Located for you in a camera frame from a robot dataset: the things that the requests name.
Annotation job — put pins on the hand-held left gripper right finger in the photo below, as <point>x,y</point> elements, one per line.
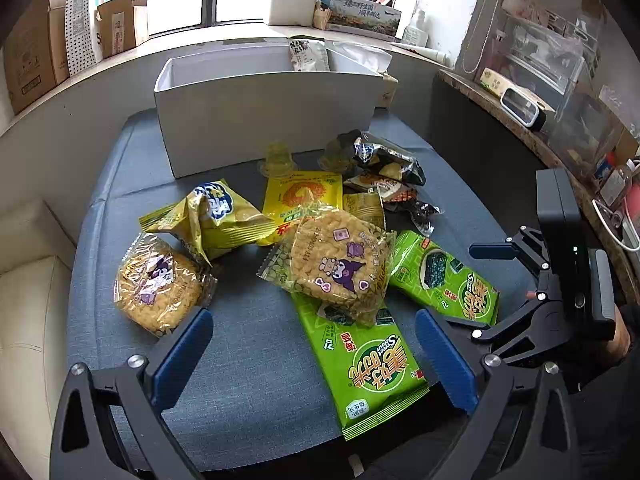
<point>442,360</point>

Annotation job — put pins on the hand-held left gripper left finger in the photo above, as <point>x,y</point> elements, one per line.
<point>182,355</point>

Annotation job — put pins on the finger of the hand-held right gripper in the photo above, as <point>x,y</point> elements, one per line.
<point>495,251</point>
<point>505,327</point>

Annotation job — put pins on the small green seaweed packet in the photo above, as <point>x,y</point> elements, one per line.
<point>440,280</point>

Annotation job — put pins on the round noodle snack packet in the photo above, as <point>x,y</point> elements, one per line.
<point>155,285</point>
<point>340,260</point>

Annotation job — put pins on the large green seaweed packet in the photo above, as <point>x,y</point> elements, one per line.
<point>365,365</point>

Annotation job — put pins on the small dark snack packet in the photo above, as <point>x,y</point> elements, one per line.
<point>417,212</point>

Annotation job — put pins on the small brown snack packet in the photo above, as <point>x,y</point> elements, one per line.
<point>380,187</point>

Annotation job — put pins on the small yellow cracker packet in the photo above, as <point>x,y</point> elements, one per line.
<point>362,210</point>

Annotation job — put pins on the yellow chip bag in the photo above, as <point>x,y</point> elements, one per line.
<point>220,220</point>

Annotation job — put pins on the black chip bag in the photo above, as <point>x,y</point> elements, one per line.
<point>385,157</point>

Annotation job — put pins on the yellow snack packet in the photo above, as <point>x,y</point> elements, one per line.
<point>302,195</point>

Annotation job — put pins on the white storage box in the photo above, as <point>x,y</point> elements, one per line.
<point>260,110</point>

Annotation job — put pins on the person's right forearm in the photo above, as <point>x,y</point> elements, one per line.
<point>605,410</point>

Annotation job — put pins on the clear plastic bin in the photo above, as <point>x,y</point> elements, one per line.
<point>580,125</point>

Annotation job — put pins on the white black desk clock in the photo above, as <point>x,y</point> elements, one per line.
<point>522,107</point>

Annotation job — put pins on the tissue pack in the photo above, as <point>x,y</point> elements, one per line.
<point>497,82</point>

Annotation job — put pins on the yellow jelly cup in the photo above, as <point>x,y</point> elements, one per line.
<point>336,157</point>
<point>278,160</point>

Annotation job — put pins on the clear acrylic organizer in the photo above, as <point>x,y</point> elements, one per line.
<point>545,45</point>

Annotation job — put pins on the small cardboard box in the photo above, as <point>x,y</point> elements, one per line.
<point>387,90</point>

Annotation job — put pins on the white tube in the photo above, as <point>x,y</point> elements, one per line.
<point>425,52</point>

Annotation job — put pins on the white plastic bottle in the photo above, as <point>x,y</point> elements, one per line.
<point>416,30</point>

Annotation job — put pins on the clear plastic bag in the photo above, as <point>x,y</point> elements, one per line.
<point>360,55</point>

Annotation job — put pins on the long printed box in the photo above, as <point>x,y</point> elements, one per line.
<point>362,15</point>

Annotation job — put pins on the white green snack bag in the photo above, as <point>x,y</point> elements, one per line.
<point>307,55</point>

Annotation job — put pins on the small items holder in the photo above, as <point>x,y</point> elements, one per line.
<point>321,10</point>

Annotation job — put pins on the plain white box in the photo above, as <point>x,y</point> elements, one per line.
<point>292,5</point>

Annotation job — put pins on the large closed cardboard box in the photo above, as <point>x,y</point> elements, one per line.
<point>32,55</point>

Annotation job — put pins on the open cardboard box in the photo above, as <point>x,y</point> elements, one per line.
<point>120,25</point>

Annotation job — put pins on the polka dot paper bag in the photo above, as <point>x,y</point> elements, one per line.
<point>80,25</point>

